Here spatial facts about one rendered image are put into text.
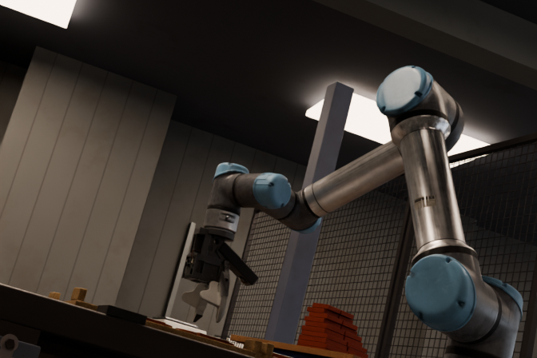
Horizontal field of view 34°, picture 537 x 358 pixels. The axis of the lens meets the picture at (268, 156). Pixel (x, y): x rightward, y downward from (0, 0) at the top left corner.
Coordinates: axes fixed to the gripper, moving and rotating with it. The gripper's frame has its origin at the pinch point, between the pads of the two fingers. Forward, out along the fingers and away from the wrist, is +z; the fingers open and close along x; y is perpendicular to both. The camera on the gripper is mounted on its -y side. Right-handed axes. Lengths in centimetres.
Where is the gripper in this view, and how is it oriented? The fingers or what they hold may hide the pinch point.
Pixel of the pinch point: (208, 324)
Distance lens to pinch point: 195.6
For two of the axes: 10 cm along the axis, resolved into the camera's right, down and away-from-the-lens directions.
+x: 4.1, -1.6, -9.0
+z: -2.0, 9.5, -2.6
